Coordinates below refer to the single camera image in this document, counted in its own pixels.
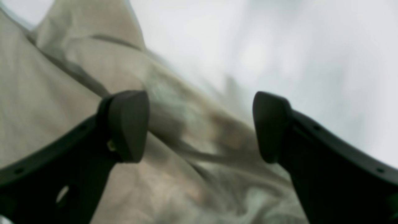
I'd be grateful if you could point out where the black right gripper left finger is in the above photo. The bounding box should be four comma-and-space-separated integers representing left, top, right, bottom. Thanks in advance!
0, 91, 150, 224

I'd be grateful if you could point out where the beige t-shirt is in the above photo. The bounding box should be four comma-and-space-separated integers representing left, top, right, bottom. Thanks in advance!
1, 0, 308, 224

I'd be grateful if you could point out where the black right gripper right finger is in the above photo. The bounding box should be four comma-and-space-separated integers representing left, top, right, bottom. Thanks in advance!
252, 91, 398, 224

